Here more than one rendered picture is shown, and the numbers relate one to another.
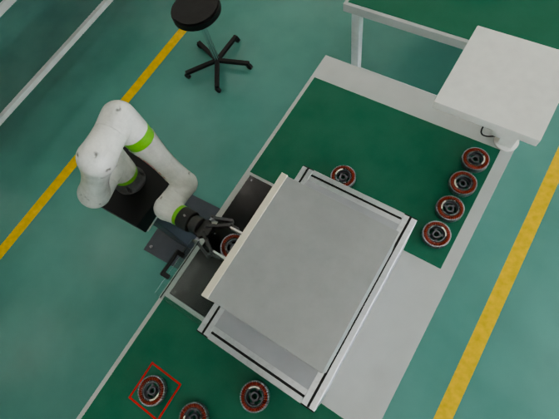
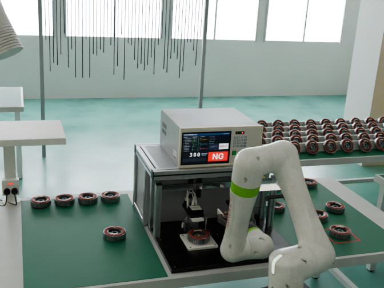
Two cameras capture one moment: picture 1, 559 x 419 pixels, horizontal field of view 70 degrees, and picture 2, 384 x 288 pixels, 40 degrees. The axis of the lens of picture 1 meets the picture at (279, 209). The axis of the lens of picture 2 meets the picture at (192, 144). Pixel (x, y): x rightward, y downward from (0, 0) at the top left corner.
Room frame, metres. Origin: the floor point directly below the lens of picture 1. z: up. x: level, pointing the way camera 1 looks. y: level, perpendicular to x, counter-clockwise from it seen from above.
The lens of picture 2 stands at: (2.90, 0.77, 2.03)
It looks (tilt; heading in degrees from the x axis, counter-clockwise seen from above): 18 degrees down; 198
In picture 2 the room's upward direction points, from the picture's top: 3 degrees clockwise
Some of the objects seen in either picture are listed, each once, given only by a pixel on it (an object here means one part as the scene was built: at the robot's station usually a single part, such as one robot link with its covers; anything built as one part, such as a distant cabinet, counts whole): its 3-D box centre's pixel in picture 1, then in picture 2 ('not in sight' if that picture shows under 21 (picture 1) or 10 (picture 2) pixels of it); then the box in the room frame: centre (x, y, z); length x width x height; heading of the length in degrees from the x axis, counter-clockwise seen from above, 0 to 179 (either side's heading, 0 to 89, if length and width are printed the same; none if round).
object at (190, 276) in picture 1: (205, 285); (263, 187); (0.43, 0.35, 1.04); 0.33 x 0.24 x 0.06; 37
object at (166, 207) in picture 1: (170, 208); (258, 244); (0.84, 0.42, 0.93); 0.14 x 0.13 x 0.11; 37
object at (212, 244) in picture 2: not in sight; (198, 240); (0.64, 0.09, 0.78); 0.15 x 0.15 x 0.01; 37
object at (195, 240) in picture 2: not in sight; (199, 236); (0.64, 0.09, 0.80); 0.11 x 0.11 x 0.04
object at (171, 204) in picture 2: not in sight; (207, 192); (0.36, 0.04, 0.92); 0.66 x 0.01 x 0.30; 127
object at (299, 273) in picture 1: (303, 271); (208, 135); (0.30, 0.01, 1.22); 0.44 x 0.39 x 0.20; 127
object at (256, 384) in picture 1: (254, 396); (275, 207); (0.04, 0.36, 0.77); 0.11 x 0.11 x 0.04
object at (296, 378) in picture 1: (308, 276); (204, 158); (0.31, 0.00, 1.09); 0.68 x 0.44 x 0.05; 127
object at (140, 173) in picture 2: not in sight; (141, 187); (0.44, -0.31, 0.91); 0.28 x 0.03 x 0.32; 37
